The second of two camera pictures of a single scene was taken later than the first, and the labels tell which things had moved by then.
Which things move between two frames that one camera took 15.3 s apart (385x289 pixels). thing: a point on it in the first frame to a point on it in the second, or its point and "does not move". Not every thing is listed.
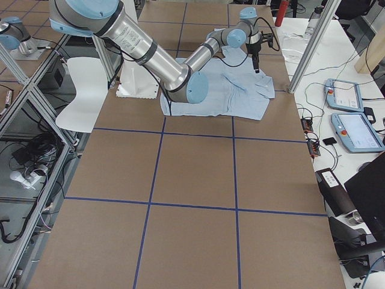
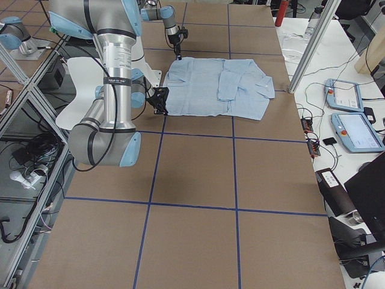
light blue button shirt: x=236 y=88 does not move
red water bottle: x=281 y=12 does not move
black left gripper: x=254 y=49 to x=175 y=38
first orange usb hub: x=307 y=124 does not move
